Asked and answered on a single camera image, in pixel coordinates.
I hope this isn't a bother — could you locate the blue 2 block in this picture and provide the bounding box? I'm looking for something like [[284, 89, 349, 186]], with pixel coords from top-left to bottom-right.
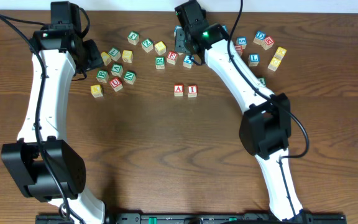
[[183, 55, 193, 68]]

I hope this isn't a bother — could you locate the red A block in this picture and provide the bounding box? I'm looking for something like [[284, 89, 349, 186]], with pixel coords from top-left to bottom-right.
[[174, 84, 184, 97]]

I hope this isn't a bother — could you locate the red I block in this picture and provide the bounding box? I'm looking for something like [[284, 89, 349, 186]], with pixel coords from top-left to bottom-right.
[[188, 85, 198, 98]]

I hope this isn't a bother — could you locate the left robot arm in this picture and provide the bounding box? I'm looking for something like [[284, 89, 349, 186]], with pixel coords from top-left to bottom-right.
[[1, 22, 111, 223]]

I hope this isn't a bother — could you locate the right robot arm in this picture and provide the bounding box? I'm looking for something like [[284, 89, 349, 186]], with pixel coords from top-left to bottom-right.
[[175, 1, 303, 223]]

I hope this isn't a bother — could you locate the red E block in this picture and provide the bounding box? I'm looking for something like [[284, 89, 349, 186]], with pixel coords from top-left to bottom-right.
[[167, 51, 178, 65]]

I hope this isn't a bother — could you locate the yellow block far left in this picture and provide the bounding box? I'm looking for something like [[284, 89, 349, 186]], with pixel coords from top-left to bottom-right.
[[101, 52, 112, 66]]

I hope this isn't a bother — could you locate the blue block top centre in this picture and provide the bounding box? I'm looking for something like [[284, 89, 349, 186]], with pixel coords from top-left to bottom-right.
[[174, 26, 182, 37]]

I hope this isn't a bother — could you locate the green B block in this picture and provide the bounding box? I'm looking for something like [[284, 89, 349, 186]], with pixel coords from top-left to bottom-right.
[[96, 70, 109, 83]]

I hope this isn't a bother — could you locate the yellow S block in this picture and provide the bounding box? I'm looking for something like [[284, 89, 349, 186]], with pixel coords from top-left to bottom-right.
[[154, 41, 167, 55]]

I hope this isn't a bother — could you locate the green L block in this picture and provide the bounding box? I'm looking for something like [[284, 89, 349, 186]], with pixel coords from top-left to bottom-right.
[[108, 47, 121, 61]]

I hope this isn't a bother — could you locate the green R block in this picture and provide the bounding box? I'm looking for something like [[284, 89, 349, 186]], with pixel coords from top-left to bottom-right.
[[155, 57, 165, 70]]

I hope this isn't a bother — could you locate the green V block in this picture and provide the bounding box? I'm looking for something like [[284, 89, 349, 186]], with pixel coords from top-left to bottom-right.
[[111, 63, 123, 77]]

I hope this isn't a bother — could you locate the yellow K block left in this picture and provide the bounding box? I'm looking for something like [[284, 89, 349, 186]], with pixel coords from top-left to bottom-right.
[[90, 84, 104, 98]]

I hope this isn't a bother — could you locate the yellow k block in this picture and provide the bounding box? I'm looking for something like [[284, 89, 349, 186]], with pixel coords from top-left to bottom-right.
[[274, 47, 287, 60], [90, 84, 104, 98]]

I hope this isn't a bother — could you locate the green Z block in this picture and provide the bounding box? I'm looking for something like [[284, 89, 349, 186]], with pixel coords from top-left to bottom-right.
[[141, 39, 154, 53]]

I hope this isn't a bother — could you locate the red U block left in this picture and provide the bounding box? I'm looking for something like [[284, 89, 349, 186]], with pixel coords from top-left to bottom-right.
[[109, 77, 123, 92]]

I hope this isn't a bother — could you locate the red u block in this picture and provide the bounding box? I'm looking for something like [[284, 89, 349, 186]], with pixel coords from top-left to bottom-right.
[[109, 77, 123, 92], [234, 45, 244, 57]]

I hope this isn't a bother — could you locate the green N block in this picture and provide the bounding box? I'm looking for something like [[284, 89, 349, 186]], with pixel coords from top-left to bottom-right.
[[124, 71, 136, 85]]

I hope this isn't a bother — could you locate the green block top left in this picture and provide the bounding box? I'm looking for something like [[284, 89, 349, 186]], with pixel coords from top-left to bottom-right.
[[127, 31, 139, 45]]

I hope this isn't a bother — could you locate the red U block right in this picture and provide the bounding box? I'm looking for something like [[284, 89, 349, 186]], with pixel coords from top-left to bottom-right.
[[234, 45, 244, 57]]

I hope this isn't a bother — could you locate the blue 5 block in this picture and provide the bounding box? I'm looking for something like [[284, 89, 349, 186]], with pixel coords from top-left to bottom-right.
[[236, 37, 247, 49]]

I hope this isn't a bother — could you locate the blue L block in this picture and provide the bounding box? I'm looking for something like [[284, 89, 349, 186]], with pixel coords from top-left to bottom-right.
[[248, 54, 260, 67]]

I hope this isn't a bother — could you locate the blue D block right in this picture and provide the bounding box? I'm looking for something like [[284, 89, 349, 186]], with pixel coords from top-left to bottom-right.
[[253, 30, 266, 45]]

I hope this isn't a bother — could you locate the red M block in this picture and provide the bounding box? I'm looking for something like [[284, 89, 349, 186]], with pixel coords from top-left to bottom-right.
[[261, 36, 275, 50]]

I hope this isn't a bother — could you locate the green 4 block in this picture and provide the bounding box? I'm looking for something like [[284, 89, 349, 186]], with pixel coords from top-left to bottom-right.
[[258, 78, 266, 86]]

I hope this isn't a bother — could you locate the yellow G block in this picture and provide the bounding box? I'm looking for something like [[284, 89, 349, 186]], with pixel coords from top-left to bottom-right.
[[268, 57, 282, 72]]

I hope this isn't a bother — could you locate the yellow K block right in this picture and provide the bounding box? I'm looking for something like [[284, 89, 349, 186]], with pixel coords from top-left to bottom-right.
[[274, 47, 287, 60]]

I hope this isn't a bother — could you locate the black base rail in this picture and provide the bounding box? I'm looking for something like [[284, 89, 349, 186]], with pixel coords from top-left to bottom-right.
[[35, 212, 347, 224]]

